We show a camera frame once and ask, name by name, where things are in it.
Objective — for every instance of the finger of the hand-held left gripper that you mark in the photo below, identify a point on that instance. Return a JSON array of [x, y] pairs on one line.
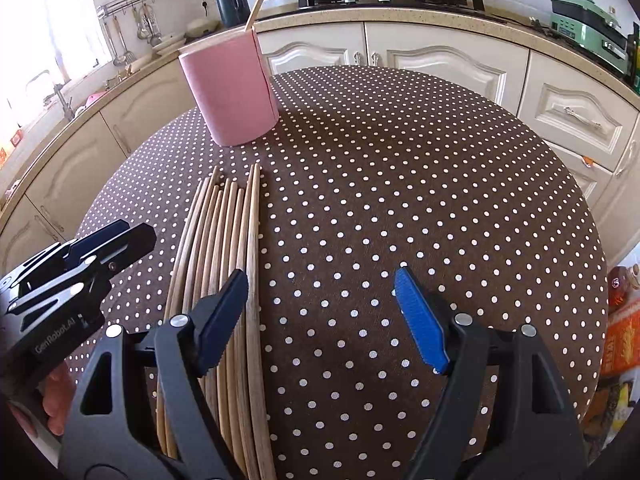
[[135, 245], [102, 236]]

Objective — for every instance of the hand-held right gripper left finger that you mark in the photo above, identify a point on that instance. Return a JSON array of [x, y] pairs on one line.
[[225, 320]]

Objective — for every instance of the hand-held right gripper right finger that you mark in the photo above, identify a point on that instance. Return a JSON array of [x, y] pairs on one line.
[[420, 315]]

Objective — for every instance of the row of wooden chopsticks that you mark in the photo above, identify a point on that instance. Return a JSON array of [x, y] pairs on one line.
[[220, 240]]

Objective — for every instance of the pink cylindrical chopstick holder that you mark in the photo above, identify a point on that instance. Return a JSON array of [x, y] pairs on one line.
[[230, 90]]

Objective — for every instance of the person's left hand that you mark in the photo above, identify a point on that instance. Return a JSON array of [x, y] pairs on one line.
[[57, 395]]

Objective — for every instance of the orange packet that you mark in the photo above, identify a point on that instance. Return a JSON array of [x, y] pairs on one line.
[[12, 142]]

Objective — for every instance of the brown polka dot tablecloth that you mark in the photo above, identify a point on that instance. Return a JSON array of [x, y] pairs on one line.
[[400, 185]]

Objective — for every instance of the pink plastic basin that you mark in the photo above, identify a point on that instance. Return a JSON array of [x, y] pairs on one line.
[[96, 100]]

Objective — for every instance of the chrome kitchen faucet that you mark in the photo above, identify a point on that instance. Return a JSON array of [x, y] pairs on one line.
[[60, 97]]

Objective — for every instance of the hanging slotted spatula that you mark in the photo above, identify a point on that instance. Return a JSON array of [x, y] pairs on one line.
[[121, 57]]

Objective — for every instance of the stack of white plates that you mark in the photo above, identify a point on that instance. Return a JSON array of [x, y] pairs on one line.
[[169, 45]]

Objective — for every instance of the orange cardboard box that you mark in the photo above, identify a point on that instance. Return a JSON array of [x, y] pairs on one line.
[[622, 340]]

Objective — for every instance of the hanging metal ladle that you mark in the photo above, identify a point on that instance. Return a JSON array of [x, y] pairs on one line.
[[155, 36], [142, 27]]

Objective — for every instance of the yellow snack packet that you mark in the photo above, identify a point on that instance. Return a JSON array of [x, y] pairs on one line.
[[617, 405]]

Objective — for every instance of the kitchen window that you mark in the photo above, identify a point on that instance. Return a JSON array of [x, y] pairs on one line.
[[45, 20]]

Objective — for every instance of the orange drawer sticker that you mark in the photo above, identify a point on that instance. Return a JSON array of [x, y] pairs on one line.
[[588, 162]]

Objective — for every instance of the cream kitchen base cabinets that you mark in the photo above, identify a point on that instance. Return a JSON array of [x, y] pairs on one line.
[[450, 65]]

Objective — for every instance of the black electric kettle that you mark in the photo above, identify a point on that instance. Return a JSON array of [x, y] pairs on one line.
[[232, 5]]

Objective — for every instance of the green multi cooker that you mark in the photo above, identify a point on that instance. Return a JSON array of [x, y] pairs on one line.
[[585, 30]]

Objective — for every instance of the metal utensil rail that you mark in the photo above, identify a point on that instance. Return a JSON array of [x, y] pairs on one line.
[[130, 2]]

